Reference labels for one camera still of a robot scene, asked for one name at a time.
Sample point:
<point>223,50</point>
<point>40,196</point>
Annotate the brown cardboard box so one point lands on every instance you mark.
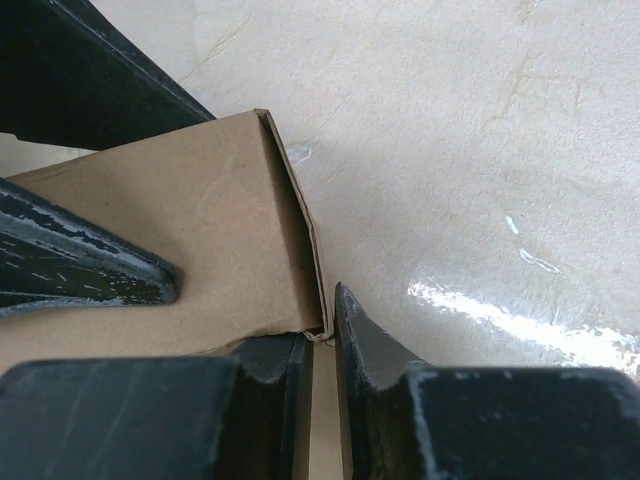
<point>220,202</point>

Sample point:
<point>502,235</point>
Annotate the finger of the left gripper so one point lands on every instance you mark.
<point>70,78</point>
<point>52,258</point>

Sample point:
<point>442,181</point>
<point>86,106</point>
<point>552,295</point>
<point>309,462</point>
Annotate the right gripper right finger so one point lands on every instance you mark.
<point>403,418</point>

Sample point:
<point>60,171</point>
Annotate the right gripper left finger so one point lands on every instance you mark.
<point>241,415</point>

